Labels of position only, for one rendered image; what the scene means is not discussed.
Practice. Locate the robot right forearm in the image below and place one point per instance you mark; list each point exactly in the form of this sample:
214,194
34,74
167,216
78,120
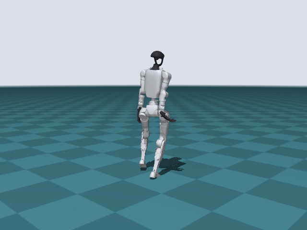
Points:
162,101

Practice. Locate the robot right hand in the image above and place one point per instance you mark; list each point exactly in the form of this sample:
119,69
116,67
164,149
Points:
165,117

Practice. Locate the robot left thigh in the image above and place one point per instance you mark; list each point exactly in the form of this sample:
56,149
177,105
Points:
145,122

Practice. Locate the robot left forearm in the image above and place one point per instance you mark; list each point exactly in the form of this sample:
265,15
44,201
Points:
141,99

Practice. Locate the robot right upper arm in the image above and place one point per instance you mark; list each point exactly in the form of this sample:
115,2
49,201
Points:
166,79

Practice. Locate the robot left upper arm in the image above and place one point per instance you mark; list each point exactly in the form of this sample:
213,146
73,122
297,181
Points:
142,74

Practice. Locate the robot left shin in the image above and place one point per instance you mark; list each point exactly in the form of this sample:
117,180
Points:
144,144

